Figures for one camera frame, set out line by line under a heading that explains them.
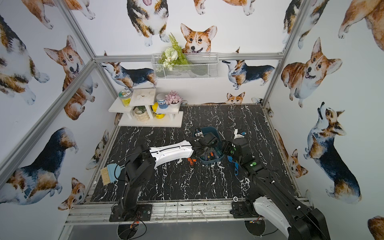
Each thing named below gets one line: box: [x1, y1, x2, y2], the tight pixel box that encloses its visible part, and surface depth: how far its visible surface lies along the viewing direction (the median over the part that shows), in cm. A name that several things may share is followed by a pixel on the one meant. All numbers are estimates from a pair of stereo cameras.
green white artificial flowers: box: [158, 32, 190, 72], surface depth 82 cm
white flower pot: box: [165, 90, 183, 111], surface depth 94 cm
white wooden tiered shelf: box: [108, 87, 184, 128], surface depth 109 cm
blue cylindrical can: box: [156, 93, 169, 109], surface depth 97 cm
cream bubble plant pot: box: [132, 105, 150, 122], surface depth 109 cm
